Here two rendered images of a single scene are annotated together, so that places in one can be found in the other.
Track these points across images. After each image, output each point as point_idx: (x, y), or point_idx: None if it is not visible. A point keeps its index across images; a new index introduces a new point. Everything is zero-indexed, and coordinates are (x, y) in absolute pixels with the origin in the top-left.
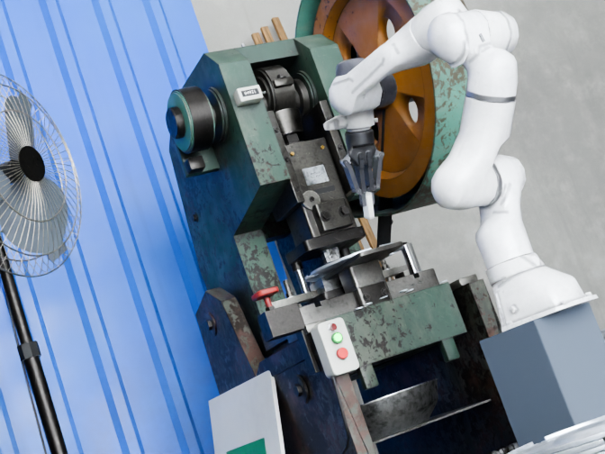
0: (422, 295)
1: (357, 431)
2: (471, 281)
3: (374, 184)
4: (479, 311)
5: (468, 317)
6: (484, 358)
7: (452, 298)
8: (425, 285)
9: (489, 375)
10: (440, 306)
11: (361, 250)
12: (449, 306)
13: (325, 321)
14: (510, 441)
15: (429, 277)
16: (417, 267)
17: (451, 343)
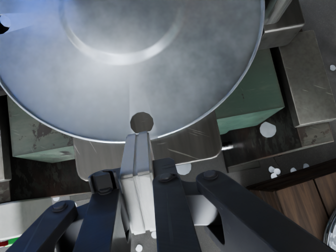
0: (219, 120)
1: (58, 196)
2: (317, 123)
3: (214, 209)
4: (282, 152)
5: (273, 119)
6: (254, 132)
7: (269, 115)
8: (261, 45)
9: (248, 132)
10: (240, 121)
11: (99, 141)
12: (255, 119)
13: (4, 180)
14: (231, 135)
15: (280, 37)
16: (274, 17)
17: (224, 131)
